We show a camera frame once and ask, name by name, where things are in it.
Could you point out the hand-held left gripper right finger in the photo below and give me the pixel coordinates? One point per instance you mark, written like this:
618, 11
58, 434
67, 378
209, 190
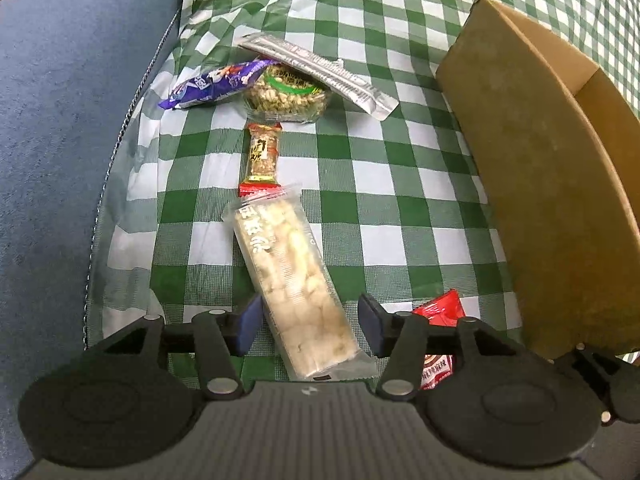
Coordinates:
372, 326

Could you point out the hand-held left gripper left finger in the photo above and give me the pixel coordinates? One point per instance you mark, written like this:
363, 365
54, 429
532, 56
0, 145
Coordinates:
250, 326

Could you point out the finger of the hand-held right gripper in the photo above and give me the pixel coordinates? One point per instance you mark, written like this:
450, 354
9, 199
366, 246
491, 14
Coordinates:
597, 380

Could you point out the small red snack packet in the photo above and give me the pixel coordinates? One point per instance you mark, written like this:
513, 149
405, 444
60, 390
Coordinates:
440, 310

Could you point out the puffed rice bar packet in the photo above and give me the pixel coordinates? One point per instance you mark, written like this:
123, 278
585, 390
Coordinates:
295, 270

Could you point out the small brown nut bar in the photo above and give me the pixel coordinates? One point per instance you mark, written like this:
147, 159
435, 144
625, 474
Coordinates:
262, 156

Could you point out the cardboard box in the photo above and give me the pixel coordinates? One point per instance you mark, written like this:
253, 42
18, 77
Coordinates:
540, 185

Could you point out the clear nut cluster packet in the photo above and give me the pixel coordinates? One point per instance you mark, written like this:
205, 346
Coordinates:
286, 99

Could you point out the purple snack packet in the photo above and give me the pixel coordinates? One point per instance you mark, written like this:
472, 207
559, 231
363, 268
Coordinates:
210, 85

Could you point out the silver snack packet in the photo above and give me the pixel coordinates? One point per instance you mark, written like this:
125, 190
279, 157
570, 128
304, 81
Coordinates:
330, 72

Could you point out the green checkered tablecloth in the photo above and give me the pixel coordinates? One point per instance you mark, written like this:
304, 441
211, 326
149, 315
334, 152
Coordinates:
390, 175

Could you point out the blue sofa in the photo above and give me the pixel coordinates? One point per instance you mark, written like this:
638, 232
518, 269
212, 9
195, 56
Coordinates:
60, 160

